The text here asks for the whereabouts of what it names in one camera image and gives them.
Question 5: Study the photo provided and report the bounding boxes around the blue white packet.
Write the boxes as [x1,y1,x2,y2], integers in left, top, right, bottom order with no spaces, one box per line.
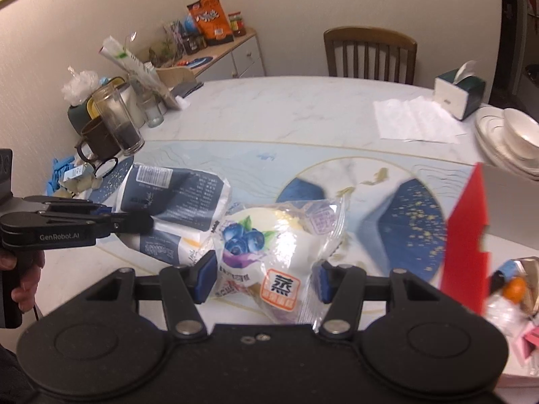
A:
[121,221,224,268]
[115,163,233,233]

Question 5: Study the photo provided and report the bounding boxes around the dark brown mug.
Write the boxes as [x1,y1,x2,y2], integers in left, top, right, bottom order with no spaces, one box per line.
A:
[74,115,124,165]

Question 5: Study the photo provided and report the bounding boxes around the white gold-rimmed bowl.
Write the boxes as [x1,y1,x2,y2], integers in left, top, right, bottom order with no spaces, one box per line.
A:
[503,108,539,161]

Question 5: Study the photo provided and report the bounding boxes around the small drinking glass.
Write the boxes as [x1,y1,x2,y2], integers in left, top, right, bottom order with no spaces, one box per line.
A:
[140,92,165,129]

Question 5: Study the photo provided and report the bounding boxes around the black ring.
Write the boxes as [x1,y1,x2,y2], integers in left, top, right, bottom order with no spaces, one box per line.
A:
[93,156,120,178]

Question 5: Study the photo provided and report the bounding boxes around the orange snack bag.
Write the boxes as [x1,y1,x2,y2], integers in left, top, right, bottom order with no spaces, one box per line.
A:
[187,0,235,47]

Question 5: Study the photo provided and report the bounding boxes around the blue orange snack packet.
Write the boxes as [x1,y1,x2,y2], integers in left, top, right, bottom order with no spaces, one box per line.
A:
[490,260,530,306]

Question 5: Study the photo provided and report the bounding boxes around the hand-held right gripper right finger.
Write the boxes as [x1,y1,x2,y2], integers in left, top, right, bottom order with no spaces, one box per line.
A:
[313,260,441,334]

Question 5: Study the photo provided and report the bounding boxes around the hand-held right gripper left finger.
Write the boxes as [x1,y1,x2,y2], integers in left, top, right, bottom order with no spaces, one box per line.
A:
[86,249,218,338]

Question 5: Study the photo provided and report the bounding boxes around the crumpled white plastic bag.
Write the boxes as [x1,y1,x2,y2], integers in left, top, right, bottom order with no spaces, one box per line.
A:
[61,66,100,106]

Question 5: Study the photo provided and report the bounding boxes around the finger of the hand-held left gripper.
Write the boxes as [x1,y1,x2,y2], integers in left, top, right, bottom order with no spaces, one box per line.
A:
[0,210,155,247]
[23,195,111,215]

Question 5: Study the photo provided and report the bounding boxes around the clear plastic wrapper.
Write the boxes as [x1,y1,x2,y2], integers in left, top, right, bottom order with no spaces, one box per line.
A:
[484,296,532,338]

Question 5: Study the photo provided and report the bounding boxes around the person's left hand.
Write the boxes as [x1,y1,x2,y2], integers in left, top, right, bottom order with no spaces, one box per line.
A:
[0,248,45,314]

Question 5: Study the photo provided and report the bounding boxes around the marble patterned desktop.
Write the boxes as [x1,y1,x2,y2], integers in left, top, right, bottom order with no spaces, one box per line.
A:
[25,76,539,404]

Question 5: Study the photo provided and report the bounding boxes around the white box with red rim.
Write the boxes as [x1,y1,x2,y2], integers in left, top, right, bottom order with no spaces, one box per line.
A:
[440,162,539,390]

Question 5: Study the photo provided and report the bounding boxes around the long white green package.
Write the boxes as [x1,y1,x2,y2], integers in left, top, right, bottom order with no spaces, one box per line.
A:
[98,35,182,109]

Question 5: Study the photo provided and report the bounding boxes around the green white tissue box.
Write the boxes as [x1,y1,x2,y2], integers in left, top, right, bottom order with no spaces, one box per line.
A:
[433,61,486,121]

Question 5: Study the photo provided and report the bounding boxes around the tall glass jar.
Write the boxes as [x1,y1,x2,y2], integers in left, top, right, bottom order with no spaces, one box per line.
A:
[91,83,146,157]

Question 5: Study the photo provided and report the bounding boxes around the stack of white plates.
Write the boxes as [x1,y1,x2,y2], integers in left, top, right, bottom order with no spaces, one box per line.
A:
[473,111,539,178]

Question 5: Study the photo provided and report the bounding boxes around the pink box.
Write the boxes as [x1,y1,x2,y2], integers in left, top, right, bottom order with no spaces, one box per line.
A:
[519,323,539,367]

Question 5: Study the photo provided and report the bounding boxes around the blue gloves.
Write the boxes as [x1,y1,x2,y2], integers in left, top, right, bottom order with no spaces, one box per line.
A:
[45,156,76,195]

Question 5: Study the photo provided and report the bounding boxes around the blueberry print snack packet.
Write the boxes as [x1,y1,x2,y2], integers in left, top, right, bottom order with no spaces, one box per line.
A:
[212,197,348,325]

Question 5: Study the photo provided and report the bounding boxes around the slatted wooden chair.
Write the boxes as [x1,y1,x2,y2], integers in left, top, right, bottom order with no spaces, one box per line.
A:
[323,26,419,86]

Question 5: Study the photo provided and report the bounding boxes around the teal canister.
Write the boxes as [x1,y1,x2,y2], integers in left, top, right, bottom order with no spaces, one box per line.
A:
[67,100,100,136]

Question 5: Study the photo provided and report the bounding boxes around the white paper sheet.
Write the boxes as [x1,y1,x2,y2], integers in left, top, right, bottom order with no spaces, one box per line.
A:
[373,95,468,144]

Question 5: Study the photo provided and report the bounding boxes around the wooden top sideboard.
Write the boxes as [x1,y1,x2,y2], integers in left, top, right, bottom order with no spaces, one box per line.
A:
[167,27,267,83]

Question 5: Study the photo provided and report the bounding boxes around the small white gold-rimmed plate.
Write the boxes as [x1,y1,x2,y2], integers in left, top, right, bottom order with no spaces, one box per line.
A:
[475,107,539,165]

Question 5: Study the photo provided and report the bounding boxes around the dark display cabinet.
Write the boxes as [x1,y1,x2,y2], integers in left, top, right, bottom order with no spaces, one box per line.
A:
[499,0,539,111]

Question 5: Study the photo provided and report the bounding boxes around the red jar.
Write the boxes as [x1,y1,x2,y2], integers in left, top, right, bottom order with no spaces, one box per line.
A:
[228,10,247,37]

